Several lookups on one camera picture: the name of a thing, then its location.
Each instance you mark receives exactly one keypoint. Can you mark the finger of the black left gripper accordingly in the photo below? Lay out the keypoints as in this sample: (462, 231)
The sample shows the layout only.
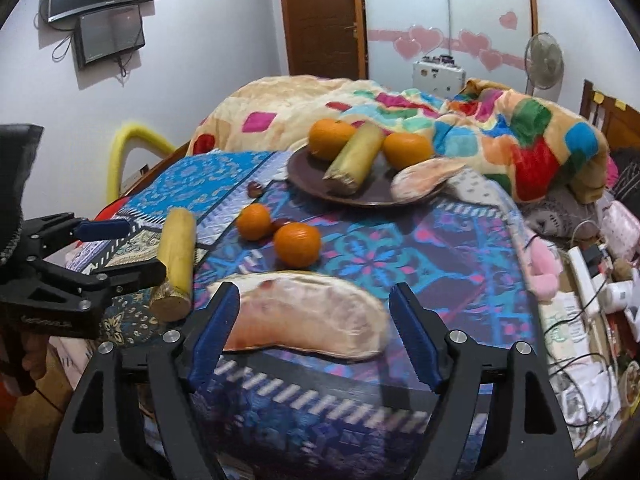
(44, 236)
(131, 277)

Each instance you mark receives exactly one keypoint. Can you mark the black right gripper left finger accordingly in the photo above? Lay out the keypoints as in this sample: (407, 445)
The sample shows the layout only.
(131, 417)

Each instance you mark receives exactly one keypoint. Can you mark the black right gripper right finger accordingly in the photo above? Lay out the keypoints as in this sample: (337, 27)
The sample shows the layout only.
(526, 436)

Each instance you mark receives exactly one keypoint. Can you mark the yellow sugarcane stick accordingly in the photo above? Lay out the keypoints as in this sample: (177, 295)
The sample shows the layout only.
(172, 300)
(346, 174)

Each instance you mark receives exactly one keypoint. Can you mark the peeled pomelo segment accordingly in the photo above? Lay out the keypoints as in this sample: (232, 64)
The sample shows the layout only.
(416, 182)
(308, 312)

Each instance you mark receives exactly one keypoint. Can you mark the person's left hand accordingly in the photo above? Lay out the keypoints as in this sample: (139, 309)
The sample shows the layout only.
(34, 361)

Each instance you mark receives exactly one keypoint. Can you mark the blue patterned bed sheet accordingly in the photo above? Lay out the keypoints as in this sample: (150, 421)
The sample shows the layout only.
(315, 382)

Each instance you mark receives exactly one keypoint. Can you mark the small orange mandarin on bed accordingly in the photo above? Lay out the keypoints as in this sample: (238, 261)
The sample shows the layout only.
(254, 222)

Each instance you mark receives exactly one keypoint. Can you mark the white power strip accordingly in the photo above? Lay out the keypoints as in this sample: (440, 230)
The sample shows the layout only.
(588, 293)

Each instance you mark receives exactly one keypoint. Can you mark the white bottle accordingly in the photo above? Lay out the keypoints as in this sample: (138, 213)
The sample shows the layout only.
(615, 296)

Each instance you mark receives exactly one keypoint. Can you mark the pink plush toy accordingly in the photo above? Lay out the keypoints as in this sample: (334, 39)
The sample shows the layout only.
(544, 268)

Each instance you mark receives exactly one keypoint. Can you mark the dark brown round plate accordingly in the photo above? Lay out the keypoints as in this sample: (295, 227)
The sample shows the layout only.
(306, 173)

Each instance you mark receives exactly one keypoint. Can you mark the grey dotted pillow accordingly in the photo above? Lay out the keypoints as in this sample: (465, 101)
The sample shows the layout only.
(558, 215)

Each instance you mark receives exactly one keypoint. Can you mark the pink quilted pouch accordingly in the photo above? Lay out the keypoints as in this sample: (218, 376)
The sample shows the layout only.
(621, 230)

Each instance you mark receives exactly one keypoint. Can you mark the orange mandarin on plate left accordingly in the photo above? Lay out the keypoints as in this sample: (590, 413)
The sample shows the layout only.
(327, 137)

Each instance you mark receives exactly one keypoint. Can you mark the orange mandarin on plate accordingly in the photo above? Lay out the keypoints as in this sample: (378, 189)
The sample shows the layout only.
(327, 137)
(402, 149)

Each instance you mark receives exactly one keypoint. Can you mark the colourful patchwork fleece blanket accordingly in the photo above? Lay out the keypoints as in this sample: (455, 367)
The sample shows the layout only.
(530, 146)

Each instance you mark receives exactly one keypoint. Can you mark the orange mandarin on plate right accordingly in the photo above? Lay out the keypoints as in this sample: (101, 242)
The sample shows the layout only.
(402, 149)

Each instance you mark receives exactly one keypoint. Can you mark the wooden headboard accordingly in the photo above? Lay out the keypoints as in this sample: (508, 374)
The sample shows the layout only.
(618, 121)

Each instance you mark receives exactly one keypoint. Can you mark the brown wooden door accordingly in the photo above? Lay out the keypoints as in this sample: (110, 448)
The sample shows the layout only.
(326, 38)

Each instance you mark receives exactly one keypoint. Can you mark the white box appliance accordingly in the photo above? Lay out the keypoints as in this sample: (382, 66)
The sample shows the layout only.
(438, 75)

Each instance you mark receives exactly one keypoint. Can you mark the white standing fan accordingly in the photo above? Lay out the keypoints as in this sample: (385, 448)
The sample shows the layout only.
(543, 61)

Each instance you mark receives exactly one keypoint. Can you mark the frosted wardrobe with hearts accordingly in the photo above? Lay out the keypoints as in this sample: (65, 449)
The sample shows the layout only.
(486, 38)

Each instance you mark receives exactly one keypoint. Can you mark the small wall monitor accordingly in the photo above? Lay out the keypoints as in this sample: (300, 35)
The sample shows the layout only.
(107, 33)

